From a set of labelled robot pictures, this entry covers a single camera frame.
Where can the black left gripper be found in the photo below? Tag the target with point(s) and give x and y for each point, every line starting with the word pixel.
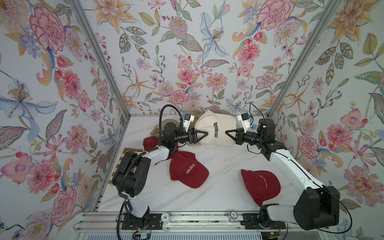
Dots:
pixel 191 136

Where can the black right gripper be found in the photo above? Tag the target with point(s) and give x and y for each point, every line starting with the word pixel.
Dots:
pixel 240 137

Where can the cream Colorado baseball cap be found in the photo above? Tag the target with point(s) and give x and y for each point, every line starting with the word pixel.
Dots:
pixel 216 126

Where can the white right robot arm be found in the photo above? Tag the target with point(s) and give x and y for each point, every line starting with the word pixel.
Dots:
pixel 318 206

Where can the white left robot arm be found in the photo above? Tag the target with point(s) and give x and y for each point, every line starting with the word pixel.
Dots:
pixel 132 173

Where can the maroon Colorado cap centre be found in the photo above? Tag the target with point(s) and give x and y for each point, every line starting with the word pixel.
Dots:
pixel 185 168

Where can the maroon cap far left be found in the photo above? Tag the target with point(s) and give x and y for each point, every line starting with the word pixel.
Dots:
pixel 150 143

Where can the maroon cap right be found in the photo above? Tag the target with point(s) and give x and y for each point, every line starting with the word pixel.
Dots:
pixel 261 185

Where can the wooden chessboard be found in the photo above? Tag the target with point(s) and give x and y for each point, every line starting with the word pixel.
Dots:
pixel 119 160

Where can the green circuit board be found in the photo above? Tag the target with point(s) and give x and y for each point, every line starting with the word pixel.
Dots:
pixel 143 236

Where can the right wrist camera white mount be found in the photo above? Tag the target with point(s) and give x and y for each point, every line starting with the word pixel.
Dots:
pixel 246 120

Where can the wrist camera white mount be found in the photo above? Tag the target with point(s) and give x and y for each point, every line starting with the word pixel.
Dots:
pixel 187 119
pixel 246 120

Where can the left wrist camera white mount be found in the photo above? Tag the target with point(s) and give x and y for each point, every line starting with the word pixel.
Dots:
pixel 187 119

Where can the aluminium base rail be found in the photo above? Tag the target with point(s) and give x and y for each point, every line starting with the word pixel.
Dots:
pixel 180 222

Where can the aluminium corner frame post right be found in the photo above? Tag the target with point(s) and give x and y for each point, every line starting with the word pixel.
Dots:
pixel 308 47

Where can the aluminium corner frame post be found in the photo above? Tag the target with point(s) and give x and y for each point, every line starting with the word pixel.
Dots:
pixel 308 47
pixel 91 37

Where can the aluminium corner frame post left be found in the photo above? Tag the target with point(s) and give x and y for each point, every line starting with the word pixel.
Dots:
pixel 91 37

